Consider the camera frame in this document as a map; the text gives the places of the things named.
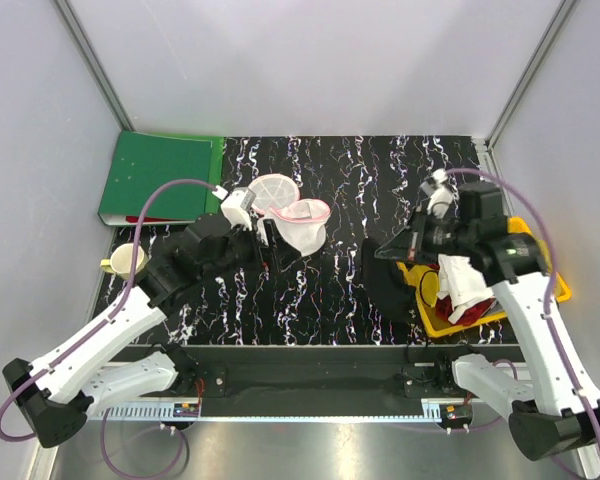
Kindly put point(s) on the white pink mesh laundry bag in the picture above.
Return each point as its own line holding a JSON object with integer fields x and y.
{"x": 300, "y": 222}

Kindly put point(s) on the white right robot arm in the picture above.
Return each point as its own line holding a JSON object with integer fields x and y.
{"x": 560, "y": 410}

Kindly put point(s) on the black bra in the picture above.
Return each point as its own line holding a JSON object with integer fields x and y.
{"x": 385, "y": 286}

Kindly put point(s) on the yellow plastic bin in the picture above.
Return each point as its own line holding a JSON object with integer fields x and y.
{"x": 424, "y": 278}

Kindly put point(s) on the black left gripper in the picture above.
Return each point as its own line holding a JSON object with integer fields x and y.
{"x": 268, "y": 255}

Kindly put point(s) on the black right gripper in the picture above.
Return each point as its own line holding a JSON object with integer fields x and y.
{"x": 403, "y": 245}

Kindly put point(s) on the red folder under binder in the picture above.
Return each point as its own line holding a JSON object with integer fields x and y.
{"x": 132, "y": 220}

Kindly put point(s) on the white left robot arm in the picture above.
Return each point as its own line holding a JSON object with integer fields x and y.
{"x": 58, "y": 392}

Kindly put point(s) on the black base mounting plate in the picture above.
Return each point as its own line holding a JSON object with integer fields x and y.
{"x": 302, "y": 383}

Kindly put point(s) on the white garment in bin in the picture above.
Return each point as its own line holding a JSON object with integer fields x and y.
{"x": 459, "y": 280}

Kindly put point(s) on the green ring binder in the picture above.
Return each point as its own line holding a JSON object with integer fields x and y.
{"x": 143, "y": 162}

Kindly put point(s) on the cream yellow mug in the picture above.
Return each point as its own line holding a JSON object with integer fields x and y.
{"x": 120, "y": 261}

